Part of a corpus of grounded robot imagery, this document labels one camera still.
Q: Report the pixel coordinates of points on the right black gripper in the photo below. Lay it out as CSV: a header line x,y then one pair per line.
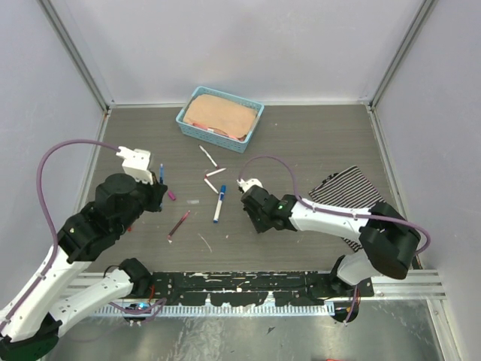
x,y
259,228

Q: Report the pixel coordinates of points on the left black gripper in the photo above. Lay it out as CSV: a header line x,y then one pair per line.
x,y
158,191

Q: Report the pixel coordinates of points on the blue gel pen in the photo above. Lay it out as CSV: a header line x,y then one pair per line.
x,y
161,173

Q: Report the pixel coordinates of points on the white marker blue print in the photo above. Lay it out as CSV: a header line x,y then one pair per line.
x,y
219,204

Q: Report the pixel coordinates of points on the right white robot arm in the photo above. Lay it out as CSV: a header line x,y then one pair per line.
x,y
387,242

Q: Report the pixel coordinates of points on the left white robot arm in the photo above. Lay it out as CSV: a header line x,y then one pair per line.
x,y
36,320

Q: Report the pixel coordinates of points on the red gel pen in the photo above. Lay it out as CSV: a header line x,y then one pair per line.
x,y
177,226

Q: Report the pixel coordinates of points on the white pen red tip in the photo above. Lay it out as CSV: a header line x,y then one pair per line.
x,y
212,173

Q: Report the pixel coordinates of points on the white pen with clear cap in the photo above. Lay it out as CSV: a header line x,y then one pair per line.
x,y
206,180

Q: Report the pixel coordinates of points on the white pen upper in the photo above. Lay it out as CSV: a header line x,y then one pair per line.
x,y
204,151

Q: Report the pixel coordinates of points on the black white striped cloth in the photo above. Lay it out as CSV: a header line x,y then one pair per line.
x,y
349,188

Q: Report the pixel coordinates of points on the peach folded towel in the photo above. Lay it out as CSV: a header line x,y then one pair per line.
x,y
221,115

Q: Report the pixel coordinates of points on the blue plastic basket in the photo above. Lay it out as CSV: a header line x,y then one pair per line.
x,y
209,135

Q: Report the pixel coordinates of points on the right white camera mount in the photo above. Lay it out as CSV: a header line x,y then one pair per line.
x,y
245,185

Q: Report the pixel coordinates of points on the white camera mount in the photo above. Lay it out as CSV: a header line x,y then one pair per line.
x,y
245,185
136,163

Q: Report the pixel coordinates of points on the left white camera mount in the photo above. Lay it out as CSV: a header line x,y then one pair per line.
x,y
136,163

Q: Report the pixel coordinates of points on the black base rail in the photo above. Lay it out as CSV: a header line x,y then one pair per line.
x,y
237,289

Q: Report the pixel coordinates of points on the blue slotted cable duct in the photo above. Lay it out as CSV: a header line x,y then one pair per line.
x,y
268,309

